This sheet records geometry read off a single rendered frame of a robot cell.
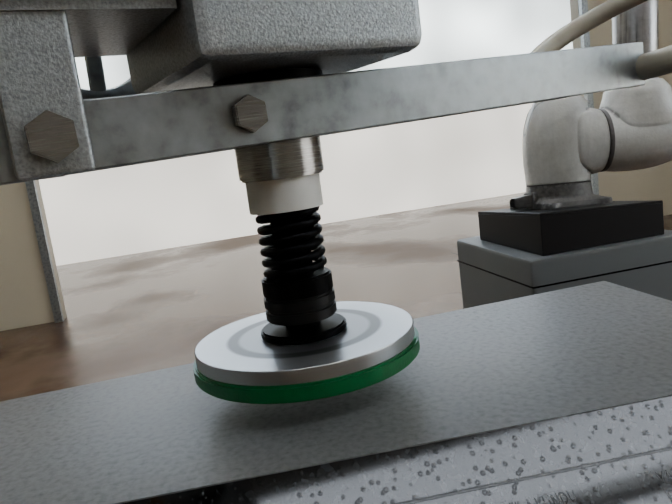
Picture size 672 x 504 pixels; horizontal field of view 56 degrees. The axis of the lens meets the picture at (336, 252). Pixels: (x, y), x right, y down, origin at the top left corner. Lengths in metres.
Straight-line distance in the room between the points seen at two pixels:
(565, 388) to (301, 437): 0.23
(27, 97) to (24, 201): 5.00
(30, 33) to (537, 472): 0.47
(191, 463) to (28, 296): 5.05
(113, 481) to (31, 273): 5.00
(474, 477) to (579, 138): 1.19
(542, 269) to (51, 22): 1.15
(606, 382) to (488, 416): 0.12
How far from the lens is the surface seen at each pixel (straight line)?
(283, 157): 0.56
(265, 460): 0.51
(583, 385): 0.60
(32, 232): 5.47
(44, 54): 0.47
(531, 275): 1.42
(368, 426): 0.54
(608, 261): 1.52
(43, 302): 5.54
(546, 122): 1.60
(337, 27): 0.51
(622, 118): 1.65
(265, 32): 0.48
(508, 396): 0.58
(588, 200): 1.61
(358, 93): 0.57
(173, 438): 0.59
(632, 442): 0.55
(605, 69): 0.80
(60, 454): 0.62
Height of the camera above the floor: 1.10
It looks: 10 degrees down
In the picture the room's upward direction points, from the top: 8 degrees counter-clockwise
